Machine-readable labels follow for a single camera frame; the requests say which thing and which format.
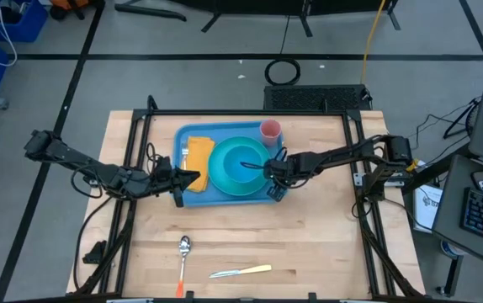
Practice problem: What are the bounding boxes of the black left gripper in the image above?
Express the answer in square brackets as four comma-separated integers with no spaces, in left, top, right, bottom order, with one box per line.
[146,154,202,209]

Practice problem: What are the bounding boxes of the orange-handled metal spoon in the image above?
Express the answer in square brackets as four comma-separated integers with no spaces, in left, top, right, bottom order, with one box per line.
[175,235,194,299]

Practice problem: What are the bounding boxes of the black coiled floor cable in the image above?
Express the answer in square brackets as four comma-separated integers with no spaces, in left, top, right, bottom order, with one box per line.
[263,57,302,87]

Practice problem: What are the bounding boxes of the black perforated computer case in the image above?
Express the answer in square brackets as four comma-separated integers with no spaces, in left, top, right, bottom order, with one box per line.
[263,83,374,112]

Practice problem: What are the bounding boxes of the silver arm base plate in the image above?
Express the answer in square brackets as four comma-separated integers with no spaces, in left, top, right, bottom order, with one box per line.
[352,170,407,189]

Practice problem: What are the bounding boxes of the orange object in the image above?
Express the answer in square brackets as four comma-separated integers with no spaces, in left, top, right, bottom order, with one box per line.
[49,0,93,12]

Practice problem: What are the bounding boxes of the roll of tape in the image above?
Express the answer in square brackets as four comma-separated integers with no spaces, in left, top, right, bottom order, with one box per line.
[439,238,466,258]

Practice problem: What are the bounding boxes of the black wire fan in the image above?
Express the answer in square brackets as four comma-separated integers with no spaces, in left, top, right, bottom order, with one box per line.
[442,95,483,141]

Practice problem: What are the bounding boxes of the blue plastic bowl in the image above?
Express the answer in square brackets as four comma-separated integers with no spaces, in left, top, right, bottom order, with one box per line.
[223,145,264,185]

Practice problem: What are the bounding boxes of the black clamp block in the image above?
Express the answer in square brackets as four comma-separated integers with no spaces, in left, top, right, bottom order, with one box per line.
[82,239,109,266]

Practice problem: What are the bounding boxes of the black folding partition screen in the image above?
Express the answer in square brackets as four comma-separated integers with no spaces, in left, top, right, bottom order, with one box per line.
[114,0,403,39]

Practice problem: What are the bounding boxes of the yellow-handled table knife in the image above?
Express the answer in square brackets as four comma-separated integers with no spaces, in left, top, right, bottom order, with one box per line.
[208,263,273,279]

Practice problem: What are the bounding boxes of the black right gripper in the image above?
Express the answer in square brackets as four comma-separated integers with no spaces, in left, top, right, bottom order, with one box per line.
[240,151,308,203]

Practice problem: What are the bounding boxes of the yellow cloth napkin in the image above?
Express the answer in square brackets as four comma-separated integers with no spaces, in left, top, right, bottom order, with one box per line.
[185,135,216,194]

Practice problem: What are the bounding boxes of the white printed booklet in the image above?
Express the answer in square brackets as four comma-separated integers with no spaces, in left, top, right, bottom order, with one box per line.
[411,183,445,234]

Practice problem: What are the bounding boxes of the orange-handled metal fork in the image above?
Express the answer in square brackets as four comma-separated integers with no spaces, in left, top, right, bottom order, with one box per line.
[180,141,190,172]

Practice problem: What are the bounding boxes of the large blue storage bin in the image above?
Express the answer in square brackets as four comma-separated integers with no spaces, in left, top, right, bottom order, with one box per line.
[0,0,50,44]

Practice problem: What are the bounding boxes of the blue plastic tray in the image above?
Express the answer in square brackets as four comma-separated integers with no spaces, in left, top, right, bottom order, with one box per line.
[172,120,289,209]

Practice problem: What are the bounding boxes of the teal plastic plate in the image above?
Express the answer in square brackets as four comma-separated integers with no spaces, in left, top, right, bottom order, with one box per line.
[207,135,273,197]

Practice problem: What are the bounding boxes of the pink plastic cup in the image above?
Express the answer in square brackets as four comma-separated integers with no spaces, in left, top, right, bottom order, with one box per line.
[258,119,284,147]

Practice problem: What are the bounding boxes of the yellow hanging cable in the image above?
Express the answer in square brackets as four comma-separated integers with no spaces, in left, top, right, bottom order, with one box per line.
[359,0,388,85]

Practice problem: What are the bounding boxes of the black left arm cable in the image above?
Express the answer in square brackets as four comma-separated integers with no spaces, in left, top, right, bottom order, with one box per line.
[72,192,119,292]

